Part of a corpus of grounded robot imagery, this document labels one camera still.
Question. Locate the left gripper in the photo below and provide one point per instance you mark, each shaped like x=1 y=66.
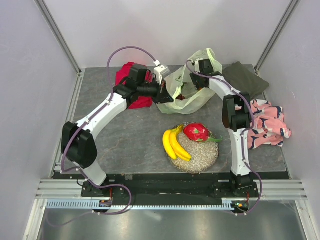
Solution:
x=163 y=97

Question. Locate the pink patterned cloth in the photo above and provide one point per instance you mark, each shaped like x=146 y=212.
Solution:
x=269 y=125

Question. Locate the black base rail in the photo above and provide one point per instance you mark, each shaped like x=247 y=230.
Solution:
x=172 y=189

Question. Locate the yellow banana bunch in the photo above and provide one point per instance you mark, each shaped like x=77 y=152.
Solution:
x=171 y=145

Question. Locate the white cable duct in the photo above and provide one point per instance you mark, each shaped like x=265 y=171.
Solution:
x=90 y=204

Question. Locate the speckled round plate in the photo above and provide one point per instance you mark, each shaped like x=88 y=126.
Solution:
x=203 y=155

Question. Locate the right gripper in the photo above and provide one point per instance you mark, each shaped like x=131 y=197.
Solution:
x=197 y=84

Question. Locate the red cloth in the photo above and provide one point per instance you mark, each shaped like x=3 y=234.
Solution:
x=128 y=79

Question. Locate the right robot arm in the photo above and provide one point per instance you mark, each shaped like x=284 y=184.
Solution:
x=237 y=118

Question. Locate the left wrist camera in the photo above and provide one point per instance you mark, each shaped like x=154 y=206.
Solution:
x=160 y=71

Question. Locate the pale green plastic bag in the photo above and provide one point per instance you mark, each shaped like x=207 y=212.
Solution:
x=179 y=82

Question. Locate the red grape bunch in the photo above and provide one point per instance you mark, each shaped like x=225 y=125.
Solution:
x=181 y=97

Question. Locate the red dragon fruit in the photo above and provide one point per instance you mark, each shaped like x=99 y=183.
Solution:
x=198 y=133

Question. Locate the olive green cloth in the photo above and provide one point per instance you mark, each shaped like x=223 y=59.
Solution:
x=244 y=79

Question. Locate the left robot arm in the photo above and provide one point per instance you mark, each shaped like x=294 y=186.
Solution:
x=78 y=139

